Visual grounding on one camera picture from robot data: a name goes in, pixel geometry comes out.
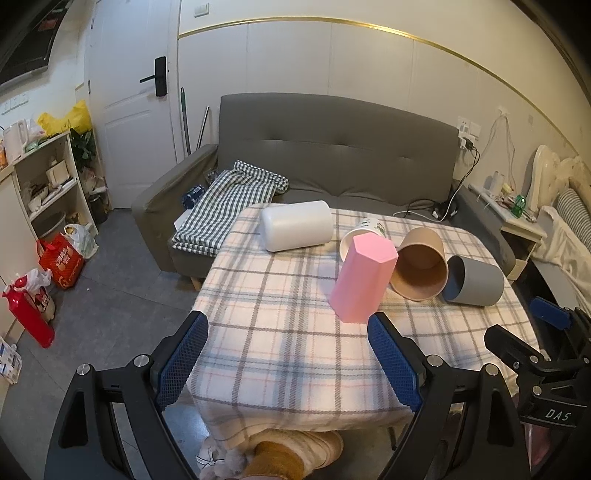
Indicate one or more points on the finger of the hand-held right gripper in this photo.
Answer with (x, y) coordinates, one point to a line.
(549, 313)
(510, 341)

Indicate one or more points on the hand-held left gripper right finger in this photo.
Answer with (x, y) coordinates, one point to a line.
(395, 364)

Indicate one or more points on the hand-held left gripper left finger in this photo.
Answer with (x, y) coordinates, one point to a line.
(184, 360)

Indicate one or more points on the grey cup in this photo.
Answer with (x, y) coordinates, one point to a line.
(480, 282)

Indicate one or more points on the pink hexagonal cup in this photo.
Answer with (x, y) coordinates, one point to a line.
(362, 279)

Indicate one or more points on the brown paper cup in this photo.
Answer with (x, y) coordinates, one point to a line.
(418, 270)

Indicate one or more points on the white printed paper cup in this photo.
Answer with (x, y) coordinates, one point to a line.
(364, 228)

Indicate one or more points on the white cylindrical cup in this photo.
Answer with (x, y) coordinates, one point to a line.
(298, 225)

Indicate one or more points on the white bed sheet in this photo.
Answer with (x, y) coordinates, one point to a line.
(565, 249)

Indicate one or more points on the white nightstand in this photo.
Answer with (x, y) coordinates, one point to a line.
(521, 228)

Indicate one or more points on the plaid tablecloth table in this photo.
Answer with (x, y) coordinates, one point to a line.
(277, 332)

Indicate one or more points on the green bottle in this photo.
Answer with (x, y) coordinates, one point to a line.
(519, 206)

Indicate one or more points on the striped pillow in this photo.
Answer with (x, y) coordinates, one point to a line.
(575, 205)

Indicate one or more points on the beige slipper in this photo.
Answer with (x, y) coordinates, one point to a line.
(318, 447)

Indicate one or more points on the person's foot in orange sock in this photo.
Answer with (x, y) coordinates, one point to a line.
(274, 461)

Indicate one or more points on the white roll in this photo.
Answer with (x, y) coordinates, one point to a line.
(497, 181)

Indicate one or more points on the white bed headboard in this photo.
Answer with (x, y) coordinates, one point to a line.
(549, 170)

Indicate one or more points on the green checked cloth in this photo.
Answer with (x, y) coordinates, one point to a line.
(217, 210)

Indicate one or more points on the red paper bag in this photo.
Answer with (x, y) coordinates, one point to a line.
(61, 263)

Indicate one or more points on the white plastic bag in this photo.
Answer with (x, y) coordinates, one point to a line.
(83, 240)

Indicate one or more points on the red plastic bag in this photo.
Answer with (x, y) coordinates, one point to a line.
(27, 314)

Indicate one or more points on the blue box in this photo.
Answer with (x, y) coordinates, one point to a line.
(194, 194)

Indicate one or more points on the white shelf unit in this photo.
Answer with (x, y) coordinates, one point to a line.
(69, 184)

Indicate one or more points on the grey sofa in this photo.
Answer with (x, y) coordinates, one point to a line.
(332, 147)

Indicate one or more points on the white door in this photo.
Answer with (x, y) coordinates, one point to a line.
(122, 138)

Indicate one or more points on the green potted plant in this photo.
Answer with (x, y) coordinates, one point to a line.
(84, 150)

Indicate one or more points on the grey metal pole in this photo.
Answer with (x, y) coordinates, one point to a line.
(203, 127)

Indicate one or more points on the yellow plastic bag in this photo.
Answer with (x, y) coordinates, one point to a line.
(69, 119)

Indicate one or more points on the white electric kettle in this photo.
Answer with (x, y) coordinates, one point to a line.
(14, 141)

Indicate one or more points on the dark television screen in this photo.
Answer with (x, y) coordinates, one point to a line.
(25, 44)

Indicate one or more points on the white wall socket panel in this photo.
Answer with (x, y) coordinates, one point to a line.
(468, 129)

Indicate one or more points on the white wall sockets row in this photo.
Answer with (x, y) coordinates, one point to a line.
(14, 104)

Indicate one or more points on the white wall switch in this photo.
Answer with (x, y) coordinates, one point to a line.
(201, 9)

